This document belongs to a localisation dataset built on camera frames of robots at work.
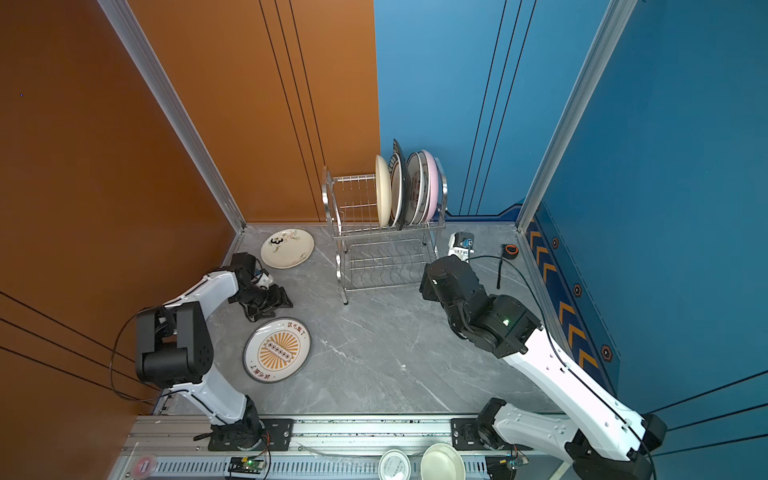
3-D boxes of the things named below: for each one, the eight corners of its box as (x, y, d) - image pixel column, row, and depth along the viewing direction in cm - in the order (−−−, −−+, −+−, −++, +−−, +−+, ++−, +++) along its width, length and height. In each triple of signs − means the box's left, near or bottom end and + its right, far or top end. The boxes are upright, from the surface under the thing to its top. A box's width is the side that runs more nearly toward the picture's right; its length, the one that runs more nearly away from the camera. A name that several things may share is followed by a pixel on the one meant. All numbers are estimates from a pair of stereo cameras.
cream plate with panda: (256, 269, 109) (254, 265, 107) (270, 233, 121) (268, 228, 119) (309, 269, 109) (308, 265, 107) (317, 232, 121) (316, 228, 119)
